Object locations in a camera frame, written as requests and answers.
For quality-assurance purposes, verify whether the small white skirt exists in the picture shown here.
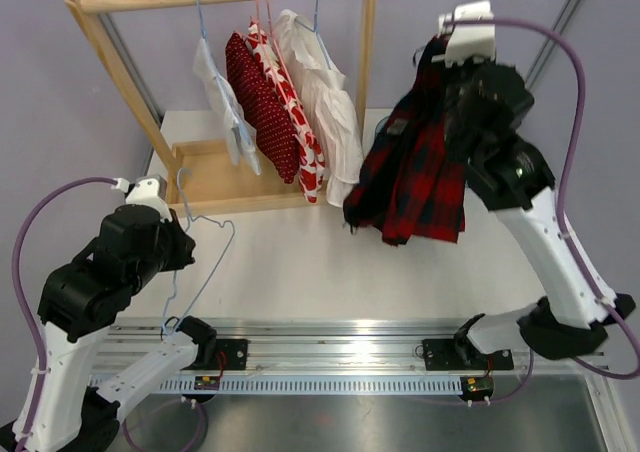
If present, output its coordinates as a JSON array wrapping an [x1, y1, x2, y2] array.
[[192, 36, 262, 176]]

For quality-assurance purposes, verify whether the white slotted cable duct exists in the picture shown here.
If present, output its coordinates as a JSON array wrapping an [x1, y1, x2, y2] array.
[[152, 374, 493, 396]]

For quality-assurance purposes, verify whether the white red floral skirt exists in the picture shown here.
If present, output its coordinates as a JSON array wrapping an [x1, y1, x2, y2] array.
[[245, 18, 326, 204]]

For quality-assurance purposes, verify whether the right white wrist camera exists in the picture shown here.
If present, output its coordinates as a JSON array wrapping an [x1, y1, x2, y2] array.
[[432, 0, 496, 68]]

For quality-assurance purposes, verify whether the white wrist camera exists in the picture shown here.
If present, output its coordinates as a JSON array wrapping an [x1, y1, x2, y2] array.
[[432, 0, 496, 68], [111, 174, 173, 221]]

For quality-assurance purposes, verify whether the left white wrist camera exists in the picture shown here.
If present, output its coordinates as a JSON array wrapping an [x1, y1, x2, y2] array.
[[111, 174, 173, 221]]

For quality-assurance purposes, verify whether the blue plastic basin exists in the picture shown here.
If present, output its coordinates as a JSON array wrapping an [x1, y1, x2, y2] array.
[[374, 115, 395, 143]]

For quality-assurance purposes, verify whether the pink wire hanger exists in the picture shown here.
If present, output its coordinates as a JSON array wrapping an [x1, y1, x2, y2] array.
[[257, 0, 306, 118], [247, 0, 300, 125]]

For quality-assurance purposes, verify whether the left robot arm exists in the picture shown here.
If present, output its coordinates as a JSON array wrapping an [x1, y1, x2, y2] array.
[[1, 205, 217, 451]]

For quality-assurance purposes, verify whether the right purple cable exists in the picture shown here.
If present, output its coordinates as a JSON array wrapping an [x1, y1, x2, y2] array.
[[439, 16, 640, 381]]

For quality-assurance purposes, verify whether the white ruffled blouse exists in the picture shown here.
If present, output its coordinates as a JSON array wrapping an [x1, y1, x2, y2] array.
[[273, 9, 364, 208]]

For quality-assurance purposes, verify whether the red white polka dot skirt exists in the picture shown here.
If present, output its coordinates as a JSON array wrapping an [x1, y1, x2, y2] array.
[[225, 32, 299, 184]]

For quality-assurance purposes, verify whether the red black plaid skirt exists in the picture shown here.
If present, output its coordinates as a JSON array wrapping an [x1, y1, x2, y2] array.
[[343, 36, 465, 246]]

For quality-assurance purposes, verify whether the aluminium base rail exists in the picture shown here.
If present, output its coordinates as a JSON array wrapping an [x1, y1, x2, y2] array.
[[67, 319, 612, 376]]

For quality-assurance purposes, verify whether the blue wire hanger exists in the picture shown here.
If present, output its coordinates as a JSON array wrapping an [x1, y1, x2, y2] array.
[[160, 167, 236, 337], [192, 0, 253, 164], [309, 0, 332, 70]]

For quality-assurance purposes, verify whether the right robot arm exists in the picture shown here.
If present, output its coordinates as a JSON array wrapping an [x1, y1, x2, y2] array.
[[444, 61, 635, 368]]

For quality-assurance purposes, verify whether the wooden clothes rack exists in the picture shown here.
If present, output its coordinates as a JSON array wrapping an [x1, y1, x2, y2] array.
[[64, 0, 376, 215]]

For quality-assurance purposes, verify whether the purple cable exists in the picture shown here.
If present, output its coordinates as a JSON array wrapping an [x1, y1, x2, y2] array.
[[439, 16, 640, 381], [10, 176, 131, 452]]

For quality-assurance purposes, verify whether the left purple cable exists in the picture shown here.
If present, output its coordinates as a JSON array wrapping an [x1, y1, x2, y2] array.
[[10, 176, 131, 452]]

